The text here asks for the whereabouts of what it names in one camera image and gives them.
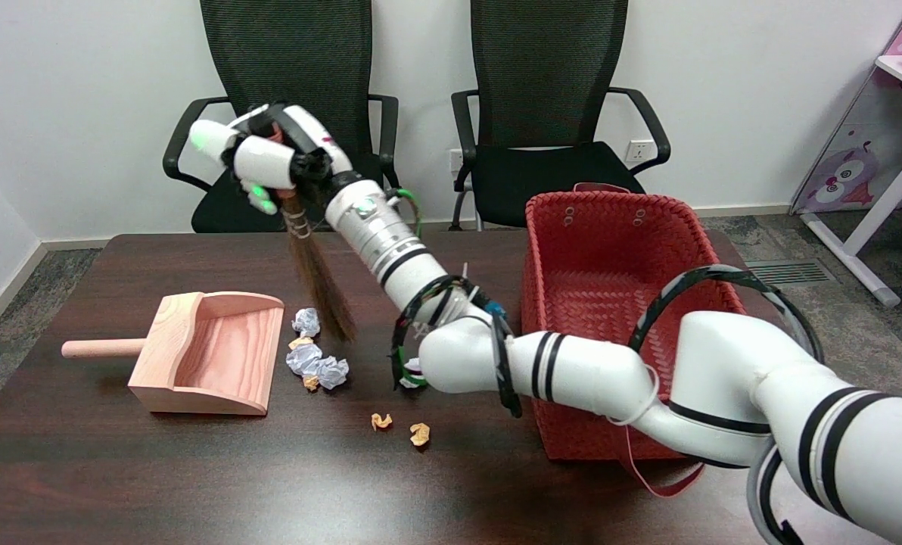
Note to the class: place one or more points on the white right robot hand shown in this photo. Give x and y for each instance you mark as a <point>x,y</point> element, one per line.
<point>265,163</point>

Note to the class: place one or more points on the brown straw hand broom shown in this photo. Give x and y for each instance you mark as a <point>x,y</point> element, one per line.
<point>322,288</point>

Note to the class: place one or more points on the white paper ball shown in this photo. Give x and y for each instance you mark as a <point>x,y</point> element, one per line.
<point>303,358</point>
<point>332,372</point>
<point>306,322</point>
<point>413,371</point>

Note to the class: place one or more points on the orange paper ball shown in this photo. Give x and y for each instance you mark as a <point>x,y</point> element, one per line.
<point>311,382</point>
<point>381,421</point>
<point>420,434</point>
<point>300,343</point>

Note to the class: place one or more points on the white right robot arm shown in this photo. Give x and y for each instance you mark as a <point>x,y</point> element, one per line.
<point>572,371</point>

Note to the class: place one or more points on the wooden dustpan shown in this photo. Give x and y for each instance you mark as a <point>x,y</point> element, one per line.
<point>167,341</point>

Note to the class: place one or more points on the black mesh office chair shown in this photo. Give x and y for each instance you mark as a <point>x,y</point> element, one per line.
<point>549,76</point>
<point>292,60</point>

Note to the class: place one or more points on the red woven basket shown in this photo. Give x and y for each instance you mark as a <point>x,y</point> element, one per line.
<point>602,288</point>

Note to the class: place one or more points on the grey floor vent grille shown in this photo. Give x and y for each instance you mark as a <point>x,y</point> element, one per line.
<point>788,272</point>

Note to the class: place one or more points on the owl print side panel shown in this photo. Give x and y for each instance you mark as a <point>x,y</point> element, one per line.
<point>844,178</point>

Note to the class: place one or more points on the white wall power outlet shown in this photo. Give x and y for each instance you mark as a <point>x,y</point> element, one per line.
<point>455,160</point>
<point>636,151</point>

